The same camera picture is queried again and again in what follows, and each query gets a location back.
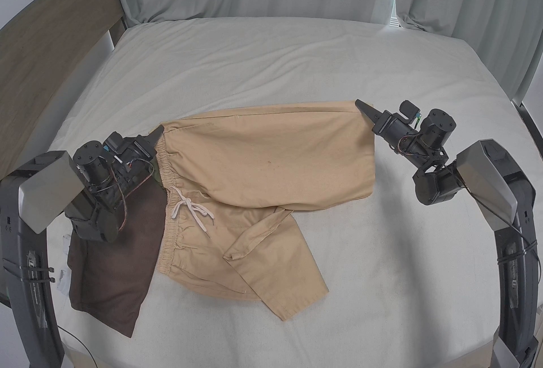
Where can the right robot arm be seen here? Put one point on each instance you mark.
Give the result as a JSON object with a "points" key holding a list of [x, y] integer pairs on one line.
{"points": [[483, 179]]}

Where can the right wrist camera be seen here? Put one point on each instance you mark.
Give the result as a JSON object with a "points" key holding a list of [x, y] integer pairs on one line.
{"points": [[408, 107]]}

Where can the bed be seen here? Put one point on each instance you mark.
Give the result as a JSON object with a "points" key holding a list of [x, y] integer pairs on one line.
{"points": [[318, 61]]}

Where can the beige shorts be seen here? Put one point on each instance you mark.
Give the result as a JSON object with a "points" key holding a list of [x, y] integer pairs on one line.
{"points": [[263, 154]]}

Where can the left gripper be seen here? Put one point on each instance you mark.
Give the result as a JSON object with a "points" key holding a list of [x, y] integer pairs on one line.
{"points": [[142, 150]]}

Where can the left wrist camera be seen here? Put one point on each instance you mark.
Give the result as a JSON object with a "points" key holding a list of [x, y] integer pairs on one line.
{"points": [[115, 142]]}

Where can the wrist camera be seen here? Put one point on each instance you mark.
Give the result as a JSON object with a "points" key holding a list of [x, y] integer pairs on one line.
{"points": [[115, 142], [408, 107]]}

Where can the green garment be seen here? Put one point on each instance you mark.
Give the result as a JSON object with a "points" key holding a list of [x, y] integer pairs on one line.
{"points": [[157, 176]]}

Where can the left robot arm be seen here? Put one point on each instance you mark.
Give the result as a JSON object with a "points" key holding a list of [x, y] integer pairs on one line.
{"points": [[46, 188]]}

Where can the brown shorts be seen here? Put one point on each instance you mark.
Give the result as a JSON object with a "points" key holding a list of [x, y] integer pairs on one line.
{"points": [[114, 273]]}

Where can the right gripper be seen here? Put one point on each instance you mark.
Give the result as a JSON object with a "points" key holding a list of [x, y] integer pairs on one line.
{"points": [[396, 131]]}

